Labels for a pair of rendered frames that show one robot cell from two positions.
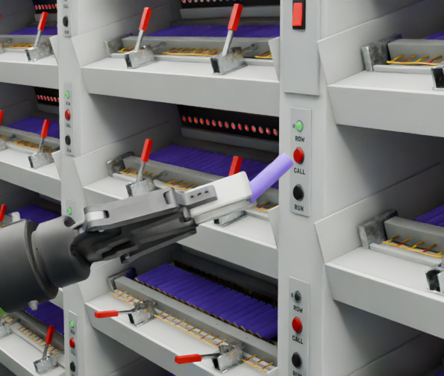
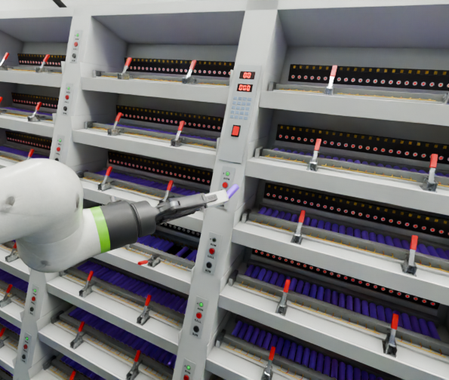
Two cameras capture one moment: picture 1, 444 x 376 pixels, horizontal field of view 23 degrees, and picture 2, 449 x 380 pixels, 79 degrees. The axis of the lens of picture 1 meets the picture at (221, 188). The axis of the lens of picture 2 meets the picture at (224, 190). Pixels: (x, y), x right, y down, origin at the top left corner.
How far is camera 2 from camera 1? 0.75 m
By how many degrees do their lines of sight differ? 39
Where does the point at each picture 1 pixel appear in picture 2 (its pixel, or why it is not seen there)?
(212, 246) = not seen: hidden behind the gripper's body
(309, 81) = (237, 157)
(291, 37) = (229, 139)
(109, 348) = not seen: hidden behind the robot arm
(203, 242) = not seen: hidden behind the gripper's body
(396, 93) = (287, 168)
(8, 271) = (122, 229)
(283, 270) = (205, 228)
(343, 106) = (253, 169)
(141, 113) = (92, 154)
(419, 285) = (284, 240)
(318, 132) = (238, 177)
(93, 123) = (72, 154)
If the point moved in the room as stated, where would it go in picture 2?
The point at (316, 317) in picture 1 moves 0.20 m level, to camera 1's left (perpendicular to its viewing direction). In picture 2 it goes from (224, 249) to (161, 249)
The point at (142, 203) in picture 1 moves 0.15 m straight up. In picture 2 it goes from (193, 199) to (207, 132)
